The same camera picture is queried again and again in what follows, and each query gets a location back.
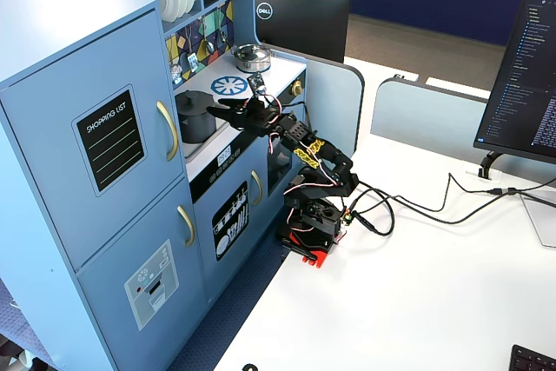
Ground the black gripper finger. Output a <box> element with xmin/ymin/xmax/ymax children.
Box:
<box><xmin>205</xmin><ymin>105</ymin><xmax>249</xmax><ymax>130</ymax></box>
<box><xmin>216</xmin><ymin>97</ymin><xmax>258</xmax><ymax>116</ymax></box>

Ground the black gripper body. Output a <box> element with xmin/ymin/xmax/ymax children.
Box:
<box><xmin>238</xmin><ymin>99</ymin><xmax>284</xmax><ymax>137</ymax></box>

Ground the red arm base clamp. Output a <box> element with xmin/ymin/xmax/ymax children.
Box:
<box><xmin>279</xmin><ymin>225</ymin><xmax>349</xmax><ymax>270</ymax></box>

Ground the gray pot lid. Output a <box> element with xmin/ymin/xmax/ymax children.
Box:
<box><xmin>175</xmin><ymin>89</ymin><xmax>215</xmax><ymax>119</ymax></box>

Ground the silver pot lid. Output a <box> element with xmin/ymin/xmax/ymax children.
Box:
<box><xmin>232</xmin><ymin>43</ymin><xmax>270</xmax><ymax>61</ymax></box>

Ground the gray toy pot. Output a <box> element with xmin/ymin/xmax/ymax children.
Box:
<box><xmin>176</xmin><ymin>99</ymin><xmax>218</xmax><ymax>145</ymax></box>

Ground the silver metal pot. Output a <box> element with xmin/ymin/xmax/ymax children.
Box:
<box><xmin>231</xmin><ymin>43</ymin><xmax>273</xmax><ymax>74</ymax></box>

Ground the toy spatula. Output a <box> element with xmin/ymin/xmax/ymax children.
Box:
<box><xmin>185</xmin><ymin>24</ymin><xmax>201</xmax><ymax>74</ymax></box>

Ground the toy ladle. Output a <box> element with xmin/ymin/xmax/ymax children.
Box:
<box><xmin>201</xmin><ymin>17</ymin><xmax>216</xmax><ymax>56</ymax></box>

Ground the toy slotted spoon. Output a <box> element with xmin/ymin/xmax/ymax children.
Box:
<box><xmin>169</xmin><ymin>35</ymin><xmax>184</xmax><ymax>86</ymax></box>

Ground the light blue desk divider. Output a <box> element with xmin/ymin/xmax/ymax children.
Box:
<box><xmin>370</xmin><ymin>76</ymin><xmax>556</xmax><ymax>182</ymax></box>
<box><xmin>260</xmin><ymin>43</ymin><xmax>366</xmax><ymax>160</ymax></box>

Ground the black Dell monitor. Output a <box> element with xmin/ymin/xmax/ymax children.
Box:
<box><xmin>253</xmin><ymin>0</ymin><xmax>351</xmax><ymax>64</ymax></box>

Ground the blue dishwasher door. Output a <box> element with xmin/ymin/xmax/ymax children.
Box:
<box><xmin>192</xmin><ymin>162</ymin><xmax>267</xmax><ymax>302</ymax></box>

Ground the blue fridge door with chalkboard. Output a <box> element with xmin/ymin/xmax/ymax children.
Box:
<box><xmin>0</xmin><ymin>8</ymin><xmax>189</xmax><ymax>271</ymax></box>

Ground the blue fridge door with dispenser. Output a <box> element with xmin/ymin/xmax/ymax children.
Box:
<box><xmin>76</xmin><ymin>177</ymin><xmax>208</xmax><ymax>371</ymax></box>

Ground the blue toy kitchen cabinet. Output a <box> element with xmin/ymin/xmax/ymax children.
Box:
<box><xmin>0</xmin><ymin>0</ymin><xmax>309</xmax><ymax>371</ymax></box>

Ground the black monitor showing code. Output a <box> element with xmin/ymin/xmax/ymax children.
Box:
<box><xmin>473</xmin><ymin>0</ymin><xmax>556</xmax><ymax>166</ymax></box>

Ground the silver black monitor stand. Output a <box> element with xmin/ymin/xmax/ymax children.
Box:
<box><xmin>477</xmin><ymin>150</ymin><xmax>556</xmax><ymax>248</ymax></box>

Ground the black keyboard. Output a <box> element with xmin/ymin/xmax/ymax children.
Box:
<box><xmin>506</xmin><ymin>343</ymin><xmax>556</xmax><ymax>371</ymax></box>

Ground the red white servo wire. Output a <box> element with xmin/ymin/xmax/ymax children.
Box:
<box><xmin>253</xmin><ymin>91</ymin><xmax>284</xmax><ymax>129</ymax></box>
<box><xmin>282</xmin><ymin>166</ymin><xmax>348</xmax><ymax>235</ymax></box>

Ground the small wrist camera board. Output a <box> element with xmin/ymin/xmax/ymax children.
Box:
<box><xmin>246</xmin><ymin>71</ymin><xmax>267</xmax><ymax>96</ymax></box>

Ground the gold fridge door handle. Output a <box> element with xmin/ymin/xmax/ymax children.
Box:
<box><xmin>156</xmin><ymin>100</ymin><xmax>181</xmax><ymax>163</ymax></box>
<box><xmin>176</xmin><ymin>204</ymin><xmax>197</xmax><ymax>248</ymax></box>

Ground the yellow black cable wrap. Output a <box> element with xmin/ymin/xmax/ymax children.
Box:
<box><xmin>292</xmin><ymin>137</ymin><xmax>328</xmax><ymax>171</ymax></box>

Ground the gold dishwasher door handle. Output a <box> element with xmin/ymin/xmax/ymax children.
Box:
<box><xmin>248</xmin><ymin>169</ymin><xmax>264</xmax><ymax>208</ymax></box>

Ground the black looped cable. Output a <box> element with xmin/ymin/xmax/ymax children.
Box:
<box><xmin>345</xmin><ymin>188</ymin><xmax>396</xmax><ymax>237</ymax></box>

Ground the black desk cable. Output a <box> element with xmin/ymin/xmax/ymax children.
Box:
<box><xmin>381</xmin><ymin>188</ymin><xmax>556</xmax><ymax>226</ymax></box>
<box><xmin>358</xmin><ymin>172</ymin><xmax>556</xmax><ymax>214</ymax></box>

